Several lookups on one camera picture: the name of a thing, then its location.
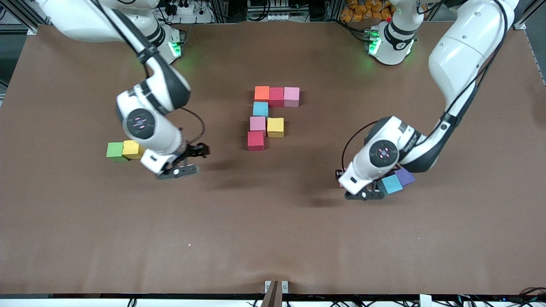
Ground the yellow foam cube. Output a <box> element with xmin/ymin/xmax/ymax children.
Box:
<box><xmin>122</xmin><ymin>140</ymin><xmax>146</xmax><ymax>160</ymax></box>
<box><xmin>267</xmin><ymin>118</ymin><xmax>285</xmax><ymax>138</ymax></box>

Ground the purple foam cube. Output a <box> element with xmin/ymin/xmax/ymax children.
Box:
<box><xmin>395</xmin><ymin>166</ymin><xmax>416</xmax><ymax>187</ymax></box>

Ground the red foam cube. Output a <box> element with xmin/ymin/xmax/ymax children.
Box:
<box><xmin>269</xmin><ymin>87</ymin><xmax>285</xmax><ymax>108</ymax></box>
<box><xmin>247</xmin><ymin>130</ymin><xmax>265</xmax><ymax>151</ymax></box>

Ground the green foam cube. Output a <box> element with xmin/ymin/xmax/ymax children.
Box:
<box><xmin>106</xmin><ymin>142</ymin><xmax>130</xmax><ymax>162</ymax></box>

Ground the brown table mat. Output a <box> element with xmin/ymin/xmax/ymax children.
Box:
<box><xmin>0</xmin><ymin>20</ymin><xmax>546</xmax><ymax>295</ymax></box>

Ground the white power strip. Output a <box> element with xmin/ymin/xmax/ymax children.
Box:
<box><xmin>164</xmin><ymin>0</ymin><xmax>214</xmax><ymax>24</ymax></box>

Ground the metal equipment rack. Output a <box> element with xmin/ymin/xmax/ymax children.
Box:
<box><xmin>247</xmin><ymin>0</ymin><xmax>301</xmax><ymax>22</ymax></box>

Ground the pile of orange toy fruit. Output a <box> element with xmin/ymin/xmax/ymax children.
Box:
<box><xmin>340</xmin><ymin>0</ymin><xmax>393</xmax><ymax>23</ymax></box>

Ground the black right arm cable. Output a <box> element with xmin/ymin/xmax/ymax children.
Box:
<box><xmin>92</xmin><ymin>0</ymin><xmax>206</xmax><ymax>145</ymax></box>

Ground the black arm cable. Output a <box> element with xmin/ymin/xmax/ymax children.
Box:
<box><xmin>341</xmin><ymin>0</ymin><xmax>519</xmax><ymax>172</ymax></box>
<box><xmin>92</xmin><ymin>0</ymin><xmax>206</xmax><ymax>145</ymax></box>

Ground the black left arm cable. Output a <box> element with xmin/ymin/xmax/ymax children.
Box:
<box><xmin>341</xmin><ymin>0</ymin><xmax>519</xmax><ymax>172</ymax></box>

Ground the silver metal bracket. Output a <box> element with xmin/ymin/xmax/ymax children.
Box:
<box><xmin>264</xmin><ymin>280</ymin><xmax>289</xmax><ymax>294</ymax></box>

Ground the brown wooden post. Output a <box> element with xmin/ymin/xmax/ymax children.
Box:
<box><xmin>260</xmin><ymin>280</ymin><xmax>283</xmax><ymax>307</ymax></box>

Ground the black cable bundle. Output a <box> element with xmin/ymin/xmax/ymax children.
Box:
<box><xmin>420</xmin><ymin>287</ymin><xmax>546</xmax><ymax>307</ymax></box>

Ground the aluminium frame profile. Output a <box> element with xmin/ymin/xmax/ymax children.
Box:
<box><xmin>0</xmin><ymin>0</ymin><xmax>52</xmax><ymax>35</ymax></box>
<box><xmin>514</xmin><ymin>0</ymin><xmax>546</xmax><ymax>31</ymax></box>

